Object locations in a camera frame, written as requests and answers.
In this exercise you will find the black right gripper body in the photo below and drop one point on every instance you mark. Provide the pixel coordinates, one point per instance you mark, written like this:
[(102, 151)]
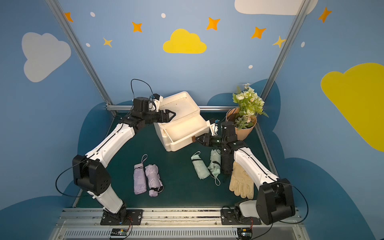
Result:
[(207, 140)]

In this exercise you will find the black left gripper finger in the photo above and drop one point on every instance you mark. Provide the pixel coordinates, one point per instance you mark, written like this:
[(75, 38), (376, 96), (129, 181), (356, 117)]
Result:
[(170, 118), (170, 112)]

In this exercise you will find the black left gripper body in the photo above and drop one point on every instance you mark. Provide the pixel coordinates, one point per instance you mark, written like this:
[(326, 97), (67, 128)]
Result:
[(160, 115)]

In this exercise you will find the mint green umbrella with loop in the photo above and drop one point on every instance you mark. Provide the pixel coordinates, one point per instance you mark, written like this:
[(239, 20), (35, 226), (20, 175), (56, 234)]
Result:
[(215, 166)]

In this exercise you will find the lilac umbrella with strap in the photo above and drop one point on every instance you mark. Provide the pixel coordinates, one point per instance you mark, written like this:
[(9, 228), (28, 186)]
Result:
[(140, 185)]

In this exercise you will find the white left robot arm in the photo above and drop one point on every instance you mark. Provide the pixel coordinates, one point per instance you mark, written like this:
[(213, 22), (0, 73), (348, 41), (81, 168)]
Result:
[(90, 171)]

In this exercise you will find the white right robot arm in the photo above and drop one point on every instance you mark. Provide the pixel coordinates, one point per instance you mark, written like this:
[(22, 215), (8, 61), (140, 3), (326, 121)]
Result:
[(270, 197)]

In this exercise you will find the white drawer cabinet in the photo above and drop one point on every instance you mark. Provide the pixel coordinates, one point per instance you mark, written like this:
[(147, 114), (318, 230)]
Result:
[(182, 104)]

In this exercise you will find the terracotta flower pot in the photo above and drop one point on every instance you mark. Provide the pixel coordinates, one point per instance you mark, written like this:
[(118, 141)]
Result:
[(244, 121)]

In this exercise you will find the white green artificial flowers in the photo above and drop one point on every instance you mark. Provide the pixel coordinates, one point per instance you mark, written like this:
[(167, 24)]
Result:
[(247, 99)]

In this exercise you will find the beige work glove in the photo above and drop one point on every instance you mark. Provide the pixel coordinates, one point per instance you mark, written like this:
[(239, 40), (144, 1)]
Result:
[(241, 184)]

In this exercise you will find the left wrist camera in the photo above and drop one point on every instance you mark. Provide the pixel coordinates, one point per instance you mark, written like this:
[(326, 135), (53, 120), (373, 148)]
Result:
[(157, 99)]

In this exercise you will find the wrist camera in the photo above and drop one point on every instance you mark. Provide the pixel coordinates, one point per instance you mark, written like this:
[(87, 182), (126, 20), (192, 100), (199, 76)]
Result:
[(214, 126), (157, 99)]

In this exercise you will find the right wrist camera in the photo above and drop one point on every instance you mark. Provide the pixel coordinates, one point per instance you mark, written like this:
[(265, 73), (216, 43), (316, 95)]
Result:
[(214, 126)]

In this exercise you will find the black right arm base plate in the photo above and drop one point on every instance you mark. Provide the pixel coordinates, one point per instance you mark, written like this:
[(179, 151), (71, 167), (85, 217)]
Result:
[(230, 217)]

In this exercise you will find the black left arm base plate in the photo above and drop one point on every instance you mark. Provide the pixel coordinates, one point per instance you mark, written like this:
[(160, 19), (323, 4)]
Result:
[(123, 217)]

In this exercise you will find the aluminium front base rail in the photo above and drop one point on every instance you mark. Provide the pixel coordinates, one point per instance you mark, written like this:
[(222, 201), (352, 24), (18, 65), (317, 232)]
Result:
[(172, 224)]

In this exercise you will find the aluminium left corner post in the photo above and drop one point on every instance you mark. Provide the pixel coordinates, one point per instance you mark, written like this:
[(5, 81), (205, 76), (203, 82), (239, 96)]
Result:
[(60, 16)]

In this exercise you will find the aluminium corner post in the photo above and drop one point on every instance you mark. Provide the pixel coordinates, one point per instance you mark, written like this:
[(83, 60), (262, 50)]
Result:
[(291, 36), (60, 16)]

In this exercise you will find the aluminium right corner post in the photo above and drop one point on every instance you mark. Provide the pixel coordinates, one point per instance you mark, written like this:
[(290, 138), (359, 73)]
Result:
[(291, 36)]

